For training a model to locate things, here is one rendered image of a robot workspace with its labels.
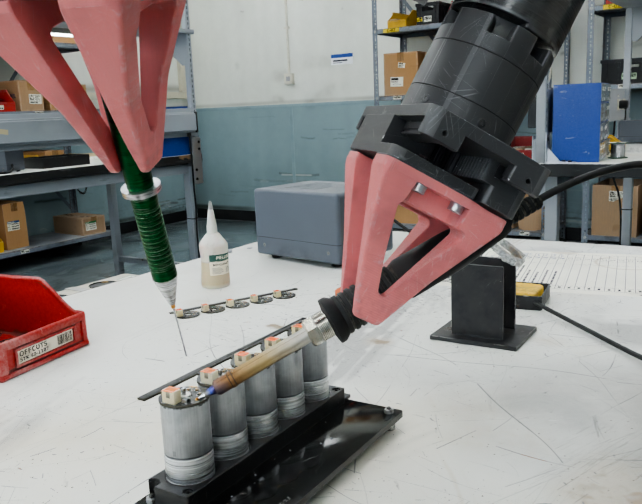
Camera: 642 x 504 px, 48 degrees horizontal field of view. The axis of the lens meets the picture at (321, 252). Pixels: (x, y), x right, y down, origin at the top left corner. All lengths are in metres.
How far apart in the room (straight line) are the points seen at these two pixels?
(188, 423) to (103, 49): 0.19
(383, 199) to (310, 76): 5.60
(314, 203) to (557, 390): 0.47
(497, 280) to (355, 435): 0.22
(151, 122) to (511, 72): 0.16
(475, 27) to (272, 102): 5.80
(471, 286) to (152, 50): 0.39
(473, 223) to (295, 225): 0.61
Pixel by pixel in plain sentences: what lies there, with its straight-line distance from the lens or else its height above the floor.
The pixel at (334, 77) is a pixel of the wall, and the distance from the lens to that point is 5.79.
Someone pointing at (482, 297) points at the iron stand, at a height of 0.79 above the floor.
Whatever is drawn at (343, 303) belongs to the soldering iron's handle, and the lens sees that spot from 0.35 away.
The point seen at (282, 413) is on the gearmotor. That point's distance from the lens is 0.43.
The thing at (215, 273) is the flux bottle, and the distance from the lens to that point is 0.83.
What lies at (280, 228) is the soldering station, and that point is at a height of 0.79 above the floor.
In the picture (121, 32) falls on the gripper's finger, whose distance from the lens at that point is 0.24.
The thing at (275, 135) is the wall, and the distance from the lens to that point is 6.12.
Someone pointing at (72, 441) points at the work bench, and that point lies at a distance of 0.49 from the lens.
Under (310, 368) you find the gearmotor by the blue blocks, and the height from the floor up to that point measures 0.79.
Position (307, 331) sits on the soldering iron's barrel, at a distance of 0.35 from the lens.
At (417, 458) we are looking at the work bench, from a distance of 0.43.
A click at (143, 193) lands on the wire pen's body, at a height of 0.92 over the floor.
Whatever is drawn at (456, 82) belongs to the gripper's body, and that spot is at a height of 0.96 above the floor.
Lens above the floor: 0.95
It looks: 11 degrees down
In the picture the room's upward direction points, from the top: 2 degrees counter-clockwise
